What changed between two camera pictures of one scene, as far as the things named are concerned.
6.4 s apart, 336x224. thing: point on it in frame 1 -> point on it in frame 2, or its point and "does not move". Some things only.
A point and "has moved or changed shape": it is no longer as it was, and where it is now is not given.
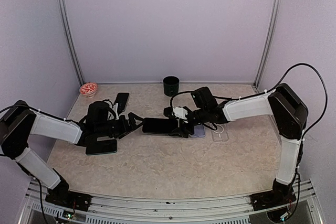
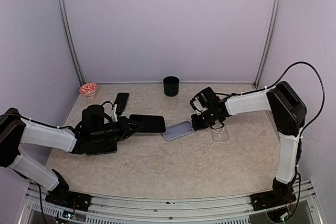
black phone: (122, 99) does not move
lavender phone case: (199, 131) has moved or changed shape
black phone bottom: (103, 147) does not move
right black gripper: (179, 132) does not move
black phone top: (159, 125) has moved or changed shape
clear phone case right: (221, 134) does not move
